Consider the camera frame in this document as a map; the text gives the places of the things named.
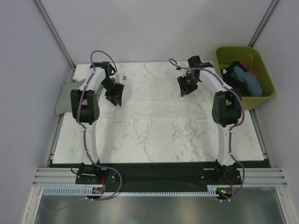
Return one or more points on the aluminium front frame rail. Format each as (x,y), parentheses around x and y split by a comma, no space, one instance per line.
(254,177)

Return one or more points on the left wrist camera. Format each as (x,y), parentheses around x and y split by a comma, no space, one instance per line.
(120,79)

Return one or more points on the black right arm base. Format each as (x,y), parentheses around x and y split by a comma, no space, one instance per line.
(220,175)

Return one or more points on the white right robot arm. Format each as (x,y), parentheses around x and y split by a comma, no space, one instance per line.
(227,110)

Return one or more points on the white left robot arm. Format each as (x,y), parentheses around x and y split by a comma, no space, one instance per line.
(85,107)

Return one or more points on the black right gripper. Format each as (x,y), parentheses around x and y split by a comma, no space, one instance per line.
(185,89)

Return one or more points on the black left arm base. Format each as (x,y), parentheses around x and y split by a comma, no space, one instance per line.
(90,174)

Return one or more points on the white slotted cable duct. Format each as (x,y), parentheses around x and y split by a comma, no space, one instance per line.
(92,191)

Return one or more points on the dark clothes pile in bin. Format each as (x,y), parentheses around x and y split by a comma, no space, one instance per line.
(239,77)

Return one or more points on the white t-shirt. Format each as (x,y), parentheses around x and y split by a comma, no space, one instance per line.
(156,98)

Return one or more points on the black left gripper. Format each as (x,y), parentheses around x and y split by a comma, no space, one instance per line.
(116,97)

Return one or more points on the olive green plastic bin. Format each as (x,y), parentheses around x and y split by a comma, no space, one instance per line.
(225,56)

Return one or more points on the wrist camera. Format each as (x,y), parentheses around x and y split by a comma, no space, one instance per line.
(184,73)
(120,79)

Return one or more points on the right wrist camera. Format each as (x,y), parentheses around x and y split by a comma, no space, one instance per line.
(184,73)

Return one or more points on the grey folded t-shirt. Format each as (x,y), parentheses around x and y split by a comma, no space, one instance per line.
(64,101)

